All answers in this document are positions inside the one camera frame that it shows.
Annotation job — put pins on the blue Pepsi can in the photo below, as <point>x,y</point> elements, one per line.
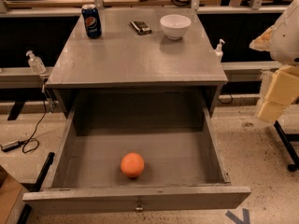
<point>91,20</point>

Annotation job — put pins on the silver drawer knob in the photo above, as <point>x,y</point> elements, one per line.
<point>139,208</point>

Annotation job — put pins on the black floor bar left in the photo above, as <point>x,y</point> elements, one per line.
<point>37,186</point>

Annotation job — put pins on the open grey top drawer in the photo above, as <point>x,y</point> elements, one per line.
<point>135,152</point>

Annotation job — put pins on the black stand leg with wheel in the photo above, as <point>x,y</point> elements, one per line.
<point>287,139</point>

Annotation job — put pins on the small white pump bottle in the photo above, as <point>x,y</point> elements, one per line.
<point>218,49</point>

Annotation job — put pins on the dark snack bar wrapper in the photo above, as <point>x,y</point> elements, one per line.
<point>141,27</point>

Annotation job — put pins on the brown cardboard box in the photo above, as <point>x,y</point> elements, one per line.
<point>11,193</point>

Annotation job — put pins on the wooden workbench behind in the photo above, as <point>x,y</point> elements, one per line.
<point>201,6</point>

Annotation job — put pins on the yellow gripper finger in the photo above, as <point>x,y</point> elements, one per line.
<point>262,42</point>
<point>281,91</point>

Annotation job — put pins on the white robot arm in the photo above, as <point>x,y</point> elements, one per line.
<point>284,44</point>

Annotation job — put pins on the white ceramic bowl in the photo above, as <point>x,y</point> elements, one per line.
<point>175,26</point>

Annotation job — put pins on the grey wooden cabinet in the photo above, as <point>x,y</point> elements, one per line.
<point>121,57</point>

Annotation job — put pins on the orange fruit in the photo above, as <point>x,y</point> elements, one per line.
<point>132,165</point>

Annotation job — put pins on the clear sanitizer pump bottle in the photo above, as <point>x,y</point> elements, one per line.
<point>35,63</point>

